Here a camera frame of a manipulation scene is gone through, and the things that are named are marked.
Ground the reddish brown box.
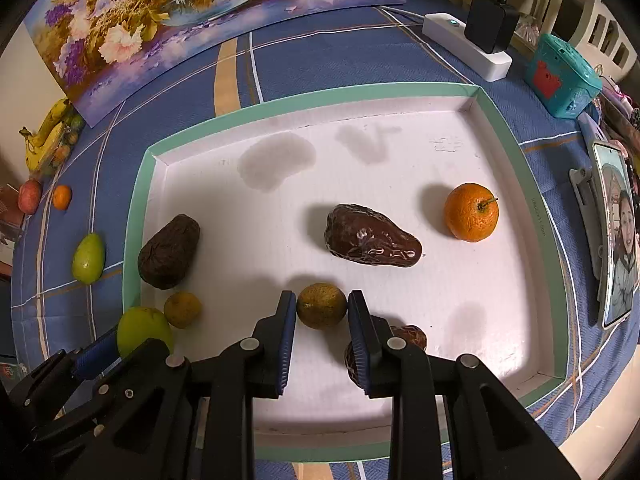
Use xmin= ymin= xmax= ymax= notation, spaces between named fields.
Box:
xmin=0 ymin=185 xmax=26 ymax=266

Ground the lavender plastic case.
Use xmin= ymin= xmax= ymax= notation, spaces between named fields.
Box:
xmin=577 ymin=112 xmax=608 ymax=143

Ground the black charger adapter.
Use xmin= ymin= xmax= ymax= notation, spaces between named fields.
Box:
xmin=465 ymin=0 xmax=521 ymax=54

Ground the white power strip cable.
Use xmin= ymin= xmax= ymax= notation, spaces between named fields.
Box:
xmin=377 ymin=5 xmax=426 ymax=23

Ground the flower painting canvas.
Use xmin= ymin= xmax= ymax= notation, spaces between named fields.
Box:
xmin=25 ymin=0 xmax=406 ymax=128

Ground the smartphone with lit screen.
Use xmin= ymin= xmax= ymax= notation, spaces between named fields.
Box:
xmin=592 ymin=141 xmax=640 ymax=330

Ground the green oval fruit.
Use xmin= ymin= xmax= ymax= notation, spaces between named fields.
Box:
xmin=72 ymin=232 xmax=107 ymax=285
xmin=117 ymin=306 xmax=175 ymax=361

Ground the small yellowish citrus fruit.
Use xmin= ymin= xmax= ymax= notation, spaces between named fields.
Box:
xmin=296 ymin=283 xmax=348 ymax=330
xmin=164 ymin=291 xmax=203 ymax=329

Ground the white power strip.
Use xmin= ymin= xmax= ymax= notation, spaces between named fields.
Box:
xmin=422 ymin=13 xmax=513 ymax=81

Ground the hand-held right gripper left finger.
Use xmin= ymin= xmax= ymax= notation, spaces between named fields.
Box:
xmin=70 ymin=290 xmax=297 ymax=480

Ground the clear bag of produce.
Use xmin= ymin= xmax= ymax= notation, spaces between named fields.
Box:
xmin=50 ymin=112 xmax=86 ymax=166

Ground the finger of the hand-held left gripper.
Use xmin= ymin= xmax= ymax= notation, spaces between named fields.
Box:
xmin=10 ymin=327 xmax=122 ymax=427

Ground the white tray with green rim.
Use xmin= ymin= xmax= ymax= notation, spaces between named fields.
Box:
xmin=122 ymin=82 xmax=581 ymax=463

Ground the bunch of yellow bananas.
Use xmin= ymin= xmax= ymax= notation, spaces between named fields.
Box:
xmin=20 ymin=97 xmax=71 ymax=171

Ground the pile of small trinkets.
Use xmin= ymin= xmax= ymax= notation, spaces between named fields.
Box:
xmin=597 ymin=77 xmax=640 ymax=161

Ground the matte dark brown date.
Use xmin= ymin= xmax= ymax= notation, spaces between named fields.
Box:
xmin=137 ymin=214 xmax=201 ymax=291

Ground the orange tangerine with stem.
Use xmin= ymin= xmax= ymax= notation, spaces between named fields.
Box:
xmin=444 ymin=183 xmax=500 ymax=243

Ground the teal toy box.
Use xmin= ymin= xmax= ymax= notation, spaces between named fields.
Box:
xmin=524 ymin=33 xmax=603 ymax=118

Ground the white lattice furniture panel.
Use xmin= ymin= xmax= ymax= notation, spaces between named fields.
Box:
xmin=565 ymin=0 xmax=636 ymax=76

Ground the glossy brown date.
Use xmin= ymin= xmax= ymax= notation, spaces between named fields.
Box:
xmin=324 ymin=204 xmax=423 ymax=268
xmin=344 ymin=325 xmax=428 ymax=376

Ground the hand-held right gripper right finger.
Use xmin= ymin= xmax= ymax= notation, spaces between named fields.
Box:
xmin=348 ymin=290 xmax=581 ymax=480

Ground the red apple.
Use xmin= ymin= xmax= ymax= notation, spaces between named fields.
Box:
xmin=18 ymin=179 xmax=43 ymax=214

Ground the grey phone stand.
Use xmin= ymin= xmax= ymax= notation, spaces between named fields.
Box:
xmin=569 ymin=167 xmax=606 ymax=301

